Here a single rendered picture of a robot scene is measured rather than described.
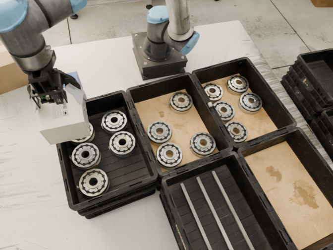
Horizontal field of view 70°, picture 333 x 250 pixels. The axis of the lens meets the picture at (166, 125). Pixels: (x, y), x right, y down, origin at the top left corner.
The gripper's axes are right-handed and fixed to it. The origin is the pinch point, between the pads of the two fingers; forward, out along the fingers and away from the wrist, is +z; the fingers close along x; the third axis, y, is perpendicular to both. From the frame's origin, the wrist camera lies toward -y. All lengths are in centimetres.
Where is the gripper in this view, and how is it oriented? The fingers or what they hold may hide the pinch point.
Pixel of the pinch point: (61, 102)
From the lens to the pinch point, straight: 79.3
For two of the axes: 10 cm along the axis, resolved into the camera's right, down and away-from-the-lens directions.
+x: 9.6, -2.2, 2.0
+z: -0.7, 4.8, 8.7
